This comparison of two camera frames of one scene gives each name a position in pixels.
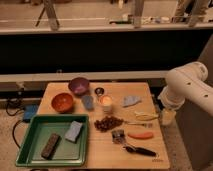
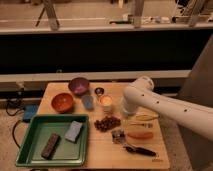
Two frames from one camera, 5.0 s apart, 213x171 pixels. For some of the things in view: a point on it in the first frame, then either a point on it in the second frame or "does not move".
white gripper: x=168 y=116 to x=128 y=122
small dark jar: x=99 y=91 does not move
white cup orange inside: x=106 y=102 does not move
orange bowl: x=62 y=102 does not move
